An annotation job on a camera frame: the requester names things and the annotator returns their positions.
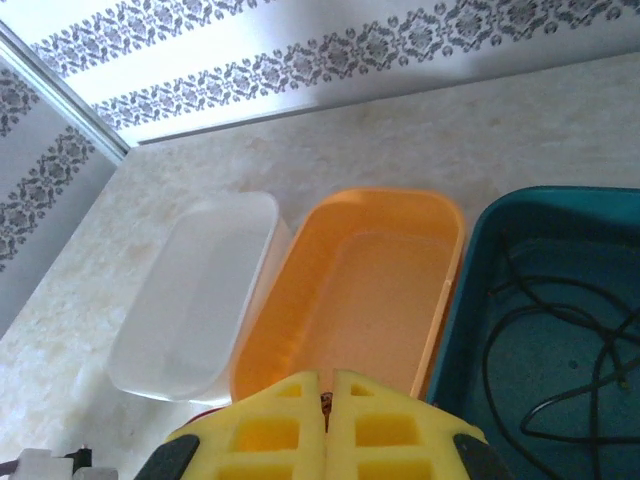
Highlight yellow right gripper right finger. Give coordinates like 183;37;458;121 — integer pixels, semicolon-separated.
326;368;511;480

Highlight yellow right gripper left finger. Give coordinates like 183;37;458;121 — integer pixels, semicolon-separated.
142;369;327;480

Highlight black cable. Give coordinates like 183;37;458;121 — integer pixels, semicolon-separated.
487;224;640;480

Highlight orange plastic bin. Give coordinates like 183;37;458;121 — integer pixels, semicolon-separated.
228;187;467;407

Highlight white plastic bin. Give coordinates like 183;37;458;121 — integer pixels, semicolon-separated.
107;191;296;405

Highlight teal plastic bin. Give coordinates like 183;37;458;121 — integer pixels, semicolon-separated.
424;185;640;480

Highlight aluminium frame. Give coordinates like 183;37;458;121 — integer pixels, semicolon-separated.
0;22;132;162

